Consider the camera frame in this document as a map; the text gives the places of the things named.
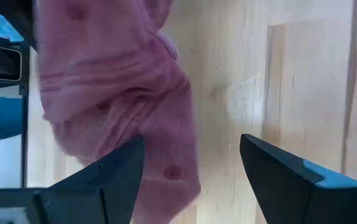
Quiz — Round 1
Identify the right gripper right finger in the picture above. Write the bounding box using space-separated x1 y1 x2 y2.
239 133 357 224

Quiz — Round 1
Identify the maroon baseball cap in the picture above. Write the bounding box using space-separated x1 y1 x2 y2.
34 0 202 224

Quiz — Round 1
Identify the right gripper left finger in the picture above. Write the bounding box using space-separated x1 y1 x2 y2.
34 135 146 224

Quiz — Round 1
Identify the black metal table frame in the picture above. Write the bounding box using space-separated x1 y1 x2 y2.
18 37 32 189

